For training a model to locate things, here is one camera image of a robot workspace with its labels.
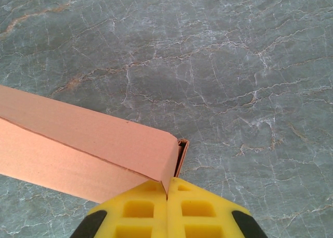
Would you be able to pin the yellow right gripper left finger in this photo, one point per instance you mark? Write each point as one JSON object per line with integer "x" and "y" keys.
{"x": 135, "y": 212}

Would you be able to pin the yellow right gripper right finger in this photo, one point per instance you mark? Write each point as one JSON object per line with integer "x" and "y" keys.
{"x": 208, "y": 212}

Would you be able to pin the pink paper box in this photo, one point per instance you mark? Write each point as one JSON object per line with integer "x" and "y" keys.
{"x": 78, "y": 154}

